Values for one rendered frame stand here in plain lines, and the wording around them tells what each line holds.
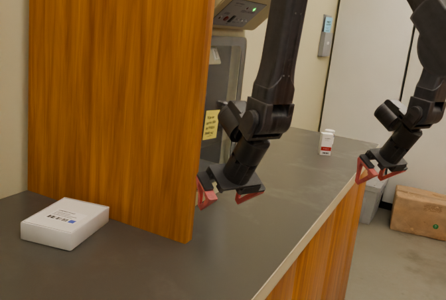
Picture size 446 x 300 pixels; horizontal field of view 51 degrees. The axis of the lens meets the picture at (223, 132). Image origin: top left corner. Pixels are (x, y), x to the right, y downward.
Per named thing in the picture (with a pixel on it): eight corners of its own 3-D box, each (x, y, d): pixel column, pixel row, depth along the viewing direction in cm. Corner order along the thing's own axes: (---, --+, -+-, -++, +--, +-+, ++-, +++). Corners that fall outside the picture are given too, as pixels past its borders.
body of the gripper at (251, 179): (205, 170, 95) (218, 145, 91) (245, 166, 101) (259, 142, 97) (218, 195, 92) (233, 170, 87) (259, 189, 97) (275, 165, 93)
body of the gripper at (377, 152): (364, 153, 123) (380, 133, 119) (389, 150, 129) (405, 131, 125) (380, 172, 120) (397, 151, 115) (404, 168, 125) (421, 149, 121)
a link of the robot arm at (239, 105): (256, 119, 81) (293, 117, 86) (227, 77, 88) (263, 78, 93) (230, 165, 88) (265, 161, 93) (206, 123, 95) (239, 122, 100)
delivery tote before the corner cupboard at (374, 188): (298, 207, 387) (304, 169, 379) (314, 193, 423) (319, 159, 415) (372, 228, 360) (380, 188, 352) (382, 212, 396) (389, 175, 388)
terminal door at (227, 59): (174, 201, 113) (189, 34, 104) (229, 172, 140) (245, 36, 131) (177, 202, 113) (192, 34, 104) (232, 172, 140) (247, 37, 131)
